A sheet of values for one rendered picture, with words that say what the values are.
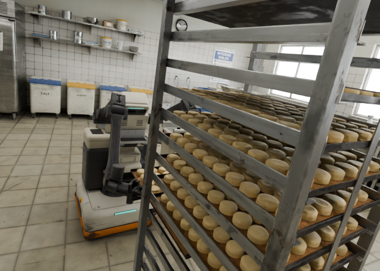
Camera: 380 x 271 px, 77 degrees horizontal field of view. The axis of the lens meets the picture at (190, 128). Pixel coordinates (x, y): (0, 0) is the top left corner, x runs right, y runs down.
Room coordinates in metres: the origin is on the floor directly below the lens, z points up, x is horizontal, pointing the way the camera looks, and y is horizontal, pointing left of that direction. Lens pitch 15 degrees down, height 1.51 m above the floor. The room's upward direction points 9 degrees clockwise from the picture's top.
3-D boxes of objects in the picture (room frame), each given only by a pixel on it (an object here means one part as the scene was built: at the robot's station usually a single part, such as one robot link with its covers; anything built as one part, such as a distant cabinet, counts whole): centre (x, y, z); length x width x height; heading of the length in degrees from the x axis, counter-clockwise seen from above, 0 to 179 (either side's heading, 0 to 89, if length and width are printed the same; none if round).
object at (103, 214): (1.99, 0.60, 0.16); 0.67 x 0.64 x 0.25; 33
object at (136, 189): (0.96, 0.17, 0.90); 0.09 x 0.07 x 0.07; 78
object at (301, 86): (0.65, -0.05, 1.50); 0.64 x 0.03 x 0.03; 33
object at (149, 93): (5.70, 1.31, 0.38); 0.64 x 0.54 x 0.77; 24
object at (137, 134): (1.75, 0.43, 0.84); 0.28 x 0.16 x 0.22; 123
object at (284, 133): (0.65, -0.05, 1.41); 0.64 x 0.03 x 0.03; 33
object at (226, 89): (2.72, -0.54, 1.25); 0.56 x 0.29 x 0.14; 31
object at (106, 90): (5.41, 1.89, 0.38); 0.64 x 0.54 x 0.77; 26
